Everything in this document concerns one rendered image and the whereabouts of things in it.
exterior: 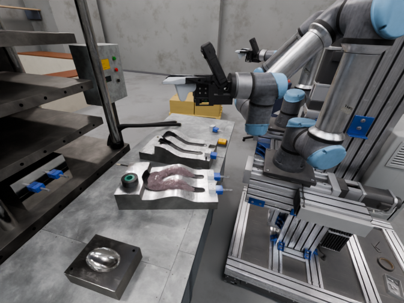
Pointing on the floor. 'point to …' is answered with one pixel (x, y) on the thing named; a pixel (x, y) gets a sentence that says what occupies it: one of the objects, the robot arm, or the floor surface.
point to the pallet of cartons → (186, 109)
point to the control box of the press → (119, 87)
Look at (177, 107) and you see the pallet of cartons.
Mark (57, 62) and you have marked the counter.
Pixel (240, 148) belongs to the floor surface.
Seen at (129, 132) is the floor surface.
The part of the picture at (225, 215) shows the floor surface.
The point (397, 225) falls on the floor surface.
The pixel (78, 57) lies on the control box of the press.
